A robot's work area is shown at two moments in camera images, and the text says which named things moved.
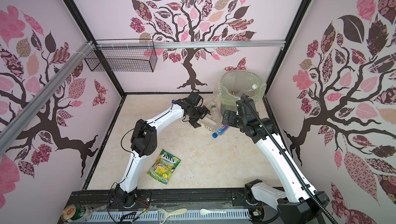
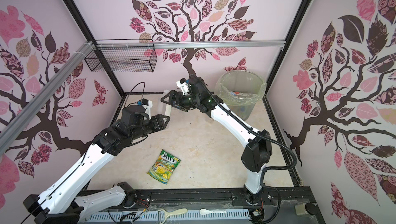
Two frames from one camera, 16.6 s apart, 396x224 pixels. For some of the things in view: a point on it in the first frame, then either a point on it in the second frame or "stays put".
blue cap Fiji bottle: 222,129 -> 240,94
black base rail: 165,197 stays put
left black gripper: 203,111 -> 159,123
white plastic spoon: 204,211 stays put
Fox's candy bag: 163,168 stays put
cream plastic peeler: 162,214 stays put
